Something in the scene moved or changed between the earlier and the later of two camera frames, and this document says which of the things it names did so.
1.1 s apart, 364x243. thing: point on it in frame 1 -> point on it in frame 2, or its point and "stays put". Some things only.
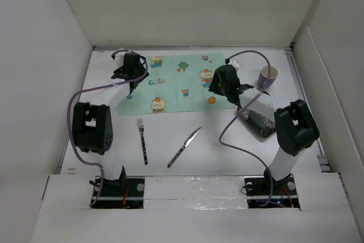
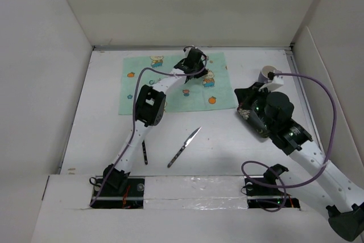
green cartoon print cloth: x=177 y=81 stays put
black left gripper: x=119 y=71 -> x=201 y=74
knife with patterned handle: x=189 y=139 stays put
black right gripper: x=214 y=86 -> x=244 y=95
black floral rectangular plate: x=261 y=124 stays put
